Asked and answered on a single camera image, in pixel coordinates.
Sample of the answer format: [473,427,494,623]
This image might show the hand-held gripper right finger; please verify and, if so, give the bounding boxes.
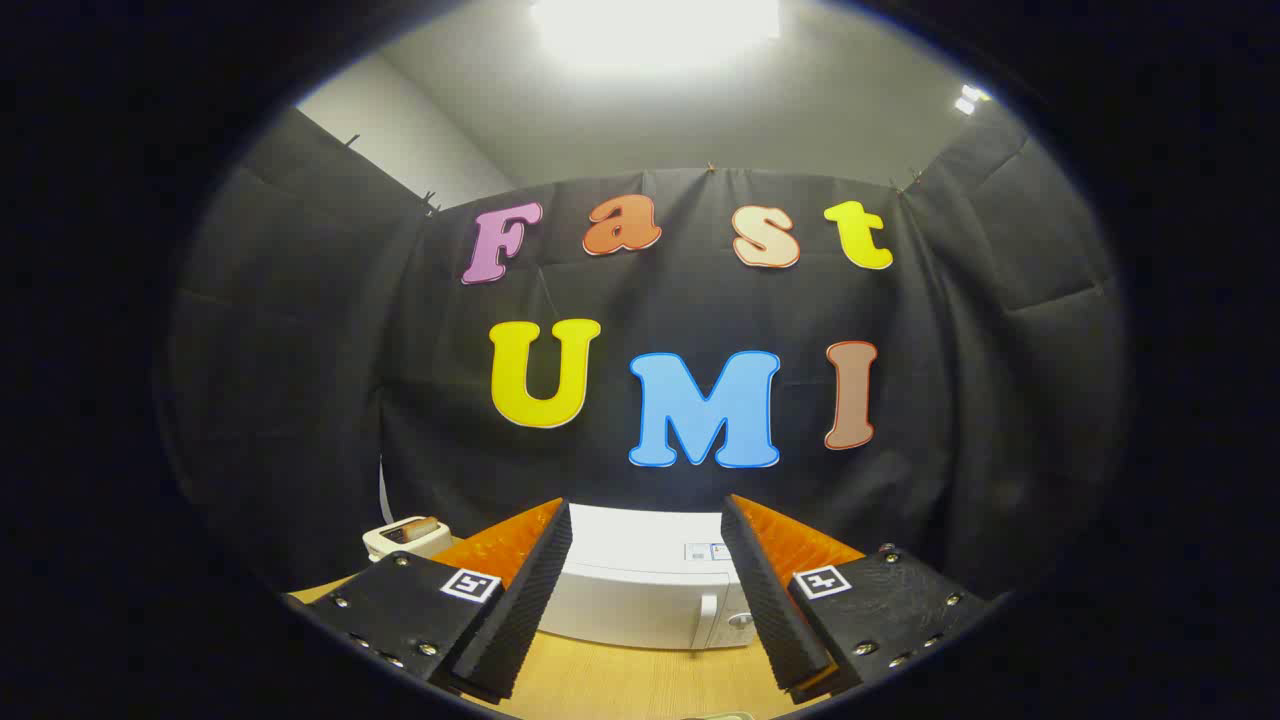
[720,493,996,701]

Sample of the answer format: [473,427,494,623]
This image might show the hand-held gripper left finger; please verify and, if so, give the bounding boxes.
[290,497,574,704]

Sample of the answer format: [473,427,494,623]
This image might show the white microwave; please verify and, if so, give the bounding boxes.
[537,503,763,653]

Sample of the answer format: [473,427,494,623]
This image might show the cream toaster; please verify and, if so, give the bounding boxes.
[362,516,456,563]

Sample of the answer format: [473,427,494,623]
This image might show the large ceiling light panel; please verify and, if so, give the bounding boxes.
[530,0,782,63]

